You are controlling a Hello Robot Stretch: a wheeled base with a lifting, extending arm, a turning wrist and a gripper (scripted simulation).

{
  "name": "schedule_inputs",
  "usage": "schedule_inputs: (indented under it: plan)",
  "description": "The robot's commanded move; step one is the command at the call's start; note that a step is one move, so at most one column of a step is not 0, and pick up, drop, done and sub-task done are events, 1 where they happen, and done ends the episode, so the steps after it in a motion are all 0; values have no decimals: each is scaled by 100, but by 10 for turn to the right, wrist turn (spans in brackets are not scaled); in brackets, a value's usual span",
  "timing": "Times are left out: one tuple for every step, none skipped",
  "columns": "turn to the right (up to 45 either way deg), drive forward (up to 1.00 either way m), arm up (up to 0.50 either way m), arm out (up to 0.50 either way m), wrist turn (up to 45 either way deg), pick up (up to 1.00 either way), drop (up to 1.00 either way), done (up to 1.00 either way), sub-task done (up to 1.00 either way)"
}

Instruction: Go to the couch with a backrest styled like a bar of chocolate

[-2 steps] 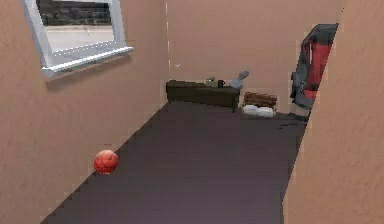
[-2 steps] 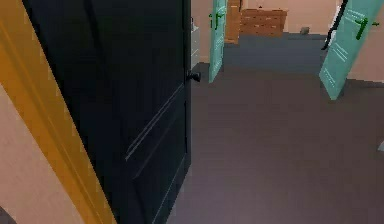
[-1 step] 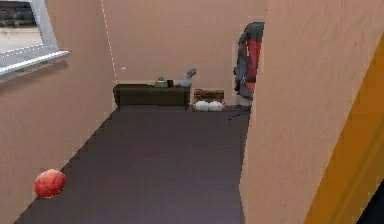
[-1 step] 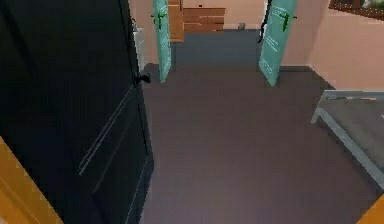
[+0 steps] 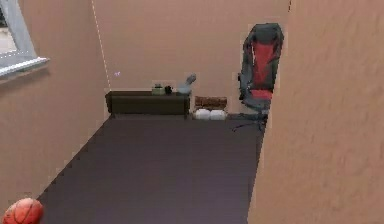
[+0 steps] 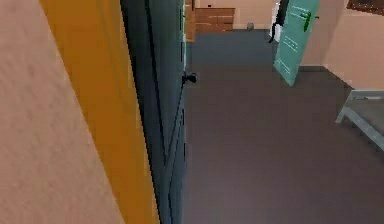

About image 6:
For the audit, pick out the small grey round object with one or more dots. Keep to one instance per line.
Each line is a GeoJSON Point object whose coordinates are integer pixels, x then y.
{"type": "Point", "coordinates": [250, 26]}

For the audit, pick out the brown wooden cupboard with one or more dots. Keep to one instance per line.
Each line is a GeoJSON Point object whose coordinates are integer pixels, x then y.
{"type": "Point", "coordinates": [190, 21]}

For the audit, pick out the brown wooden chest of drawers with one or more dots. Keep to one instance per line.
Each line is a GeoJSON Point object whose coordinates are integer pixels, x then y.
{"type": "Point", "coordinates": [215, 20]}

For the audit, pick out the grey metal table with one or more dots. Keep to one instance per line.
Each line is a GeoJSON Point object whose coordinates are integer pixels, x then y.
{"type": "Point", "coordinates": [366, 115]}

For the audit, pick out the light teal room door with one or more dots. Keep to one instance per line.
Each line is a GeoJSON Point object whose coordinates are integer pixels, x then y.
{"type": "Point", "coordinates": [295, 40]}

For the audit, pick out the dark teal room door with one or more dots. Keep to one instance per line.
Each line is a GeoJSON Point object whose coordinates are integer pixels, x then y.
{"type": "Point", "coordinates": [156, 83]}

